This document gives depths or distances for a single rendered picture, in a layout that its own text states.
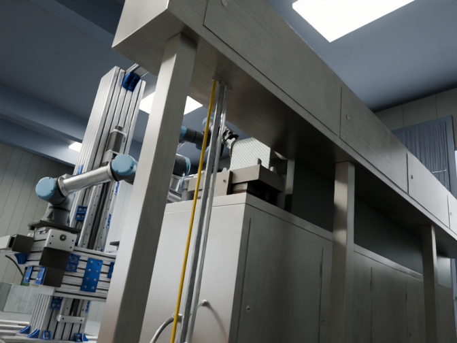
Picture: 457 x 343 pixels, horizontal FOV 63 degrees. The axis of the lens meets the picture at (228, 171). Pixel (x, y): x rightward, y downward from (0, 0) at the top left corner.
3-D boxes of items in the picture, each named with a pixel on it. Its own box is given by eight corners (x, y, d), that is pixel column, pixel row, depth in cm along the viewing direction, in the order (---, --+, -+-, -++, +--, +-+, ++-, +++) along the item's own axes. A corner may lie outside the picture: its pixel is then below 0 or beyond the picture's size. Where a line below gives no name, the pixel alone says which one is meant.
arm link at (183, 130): (150, 150, 248) (179, 118, 209) (166, 156, 253) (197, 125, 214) (147, 166, 244) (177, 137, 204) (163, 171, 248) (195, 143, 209)
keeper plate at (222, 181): (211, 201, 152) (215, 175, 155) (229, 198, 145) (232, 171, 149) (207, 199, 150) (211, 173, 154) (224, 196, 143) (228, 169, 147)
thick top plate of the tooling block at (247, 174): (213, 201, 175) (214, 189, 177) (283, 192, 148) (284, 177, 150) (187, 191, 165) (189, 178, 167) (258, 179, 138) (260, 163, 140)
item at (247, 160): (227, 193, 177) (232, 157, 183) (266, 188, 161) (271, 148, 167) (226, 193, 176) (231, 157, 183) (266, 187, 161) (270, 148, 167)
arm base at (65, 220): (37, 223, 210) (41, 206, 214) (63, 230, 219) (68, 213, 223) (45, 221, 199) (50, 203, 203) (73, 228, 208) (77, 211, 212)
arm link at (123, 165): (48, 208, 207) (143, 179, 209) (33, 200, 193) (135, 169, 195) (45, 188, 211) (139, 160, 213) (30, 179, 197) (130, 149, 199)
